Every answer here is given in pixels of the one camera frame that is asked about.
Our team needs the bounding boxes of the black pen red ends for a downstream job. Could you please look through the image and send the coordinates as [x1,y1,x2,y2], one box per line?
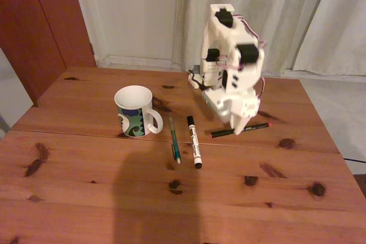
[210,122,272,139]

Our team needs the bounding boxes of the white whiteboard marker black cap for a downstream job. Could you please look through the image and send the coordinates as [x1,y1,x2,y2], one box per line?
[186,115,202,170]

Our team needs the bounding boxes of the black camera cable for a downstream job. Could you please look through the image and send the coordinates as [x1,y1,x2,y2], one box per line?
[189,73,211,92]

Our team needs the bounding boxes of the silver camera box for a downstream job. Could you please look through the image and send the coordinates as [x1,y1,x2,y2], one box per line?
[201,89,233,125]

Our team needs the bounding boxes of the white mug green blue pattern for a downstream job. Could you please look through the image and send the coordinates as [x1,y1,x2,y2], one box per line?
[114,85,164,139]

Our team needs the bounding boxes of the brown wooden cabinet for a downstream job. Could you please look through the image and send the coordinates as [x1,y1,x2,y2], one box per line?
[0,0,97,107]

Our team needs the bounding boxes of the green mechanical pencil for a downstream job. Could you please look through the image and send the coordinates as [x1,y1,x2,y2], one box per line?
[168,115,182,165]

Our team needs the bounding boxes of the narrow white curtain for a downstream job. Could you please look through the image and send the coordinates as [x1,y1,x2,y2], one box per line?
[291,0,366,78]

